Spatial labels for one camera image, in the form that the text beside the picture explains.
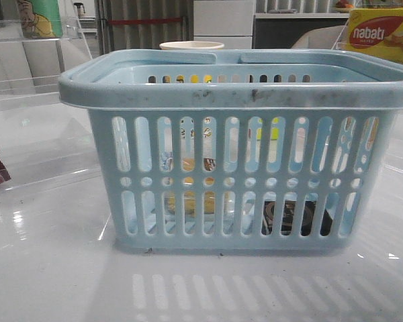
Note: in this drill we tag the packaged bread slice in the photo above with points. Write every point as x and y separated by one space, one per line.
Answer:
189 198

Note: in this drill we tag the black tissue pack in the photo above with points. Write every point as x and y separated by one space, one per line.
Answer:
288 217

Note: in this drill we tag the light blue plastic basket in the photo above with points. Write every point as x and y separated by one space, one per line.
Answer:
282 125

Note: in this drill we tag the white paper cup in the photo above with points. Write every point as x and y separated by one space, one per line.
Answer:
191 45

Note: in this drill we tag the white drawer cabinet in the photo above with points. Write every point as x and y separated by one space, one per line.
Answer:
227 22

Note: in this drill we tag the clear acrylic display shelf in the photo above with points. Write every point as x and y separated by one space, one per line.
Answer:
41 139

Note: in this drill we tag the green cartoon printed can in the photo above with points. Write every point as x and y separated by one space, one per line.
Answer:
40 19

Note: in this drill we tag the yellow nabati wafer box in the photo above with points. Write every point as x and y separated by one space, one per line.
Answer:
376 32

